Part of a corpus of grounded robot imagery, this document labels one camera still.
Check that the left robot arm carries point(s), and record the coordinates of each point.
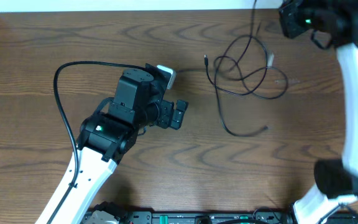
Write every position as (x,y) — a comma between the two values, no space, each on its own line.
(108,134)

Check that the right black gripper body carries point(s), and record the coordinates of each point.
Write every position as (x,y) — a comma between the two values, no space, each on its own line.
(294,21)

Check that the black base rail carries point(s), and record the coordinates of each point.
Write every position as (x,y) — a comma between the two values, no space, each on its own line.
(108,212)

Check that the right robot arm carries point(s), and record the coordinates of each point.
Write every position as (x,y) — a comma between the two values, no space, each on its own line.
(336,180)

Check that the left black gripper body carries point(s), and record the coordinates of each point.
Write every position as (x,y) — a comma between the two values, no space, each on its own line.
(166,108)

